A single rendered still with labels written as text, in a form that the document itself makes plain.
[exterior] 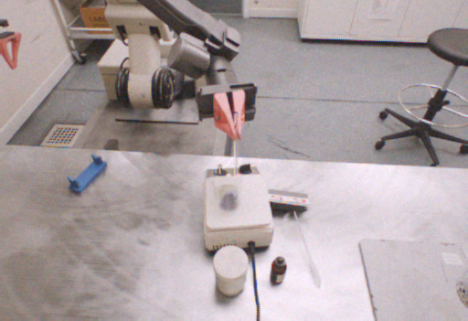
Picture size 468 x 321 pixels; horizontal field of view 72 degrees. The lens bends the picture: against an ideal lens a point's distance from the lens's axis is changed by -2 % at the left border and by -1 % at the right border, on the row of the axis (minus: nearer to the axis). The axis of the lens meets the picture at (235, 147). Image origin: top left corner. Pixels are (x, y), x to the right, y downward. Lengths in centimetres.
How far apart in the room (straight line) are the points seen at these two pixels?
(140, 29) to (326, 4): 191
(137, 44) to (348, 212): 99
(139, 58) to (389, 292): 113
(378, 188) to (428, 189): 12
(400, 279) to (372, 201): 18
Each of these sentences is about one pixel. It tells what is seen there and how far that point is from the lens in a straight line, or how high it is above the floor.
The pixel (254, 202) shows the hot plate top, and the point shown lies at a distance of 63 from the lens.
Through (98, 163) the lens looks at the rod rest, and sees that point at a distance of 87.
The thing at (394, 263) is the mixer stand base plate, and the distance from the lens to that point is 72.
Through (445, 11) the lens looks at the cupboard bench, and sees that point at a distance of 327.
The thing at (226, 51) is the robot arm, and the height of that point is 104.
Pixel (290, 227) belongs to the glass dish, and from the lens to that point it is 71.
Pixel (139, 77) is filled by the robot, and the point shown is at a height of 65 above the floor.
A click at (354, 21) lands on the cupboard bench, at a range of 305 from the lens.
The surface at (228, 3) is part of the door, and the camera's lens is 352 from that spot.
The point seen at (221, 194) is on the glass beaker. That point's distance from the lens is 57.
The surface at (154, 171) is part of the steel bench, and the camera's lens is 82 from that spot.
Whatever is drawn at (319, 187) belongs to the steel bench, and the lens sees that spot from 78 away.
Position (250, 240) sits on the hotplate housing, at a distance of 64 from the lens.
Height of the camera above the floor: 134
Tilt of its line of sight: 44 degrees down
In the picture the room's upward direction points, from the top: straight up
